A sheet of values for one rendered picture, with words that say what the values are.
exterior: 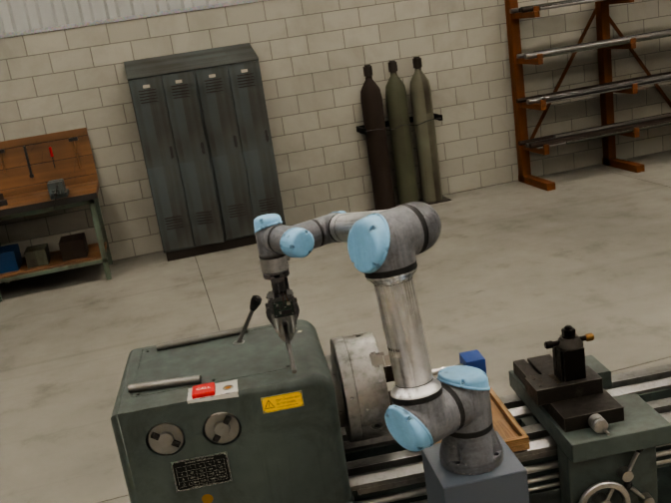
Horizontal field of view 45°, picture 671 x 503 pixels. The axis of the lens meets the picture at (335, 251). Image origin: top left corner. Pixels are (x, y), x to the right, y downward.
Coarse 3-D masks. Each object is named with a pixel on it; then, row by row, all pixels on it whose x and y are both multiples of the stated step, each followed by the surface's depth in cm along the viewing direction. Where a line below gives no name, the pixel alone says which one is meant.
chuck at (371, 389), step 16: (368, 336) 243; (352, 352) 237; (368, 352) 237; (352, 368) 234; (368, 368) 234; (368, 384) 233; (384, 384) 233; (368, 400) 233; (384, 400) 233; (368, 416) 234; (368, 432) 238; (384, 432) 240
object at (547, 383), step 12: (552, 372) 252; (588, 372) 248; (528, 384) 248; (540, 384) 245; (552, 384) 244; (564, 384) 243; (576, 384) 243; (588, 384) 244; (600, 384) 244; (540, 396) 243; (552, 396) 243; (564, 396) 244; (576, 396) 244
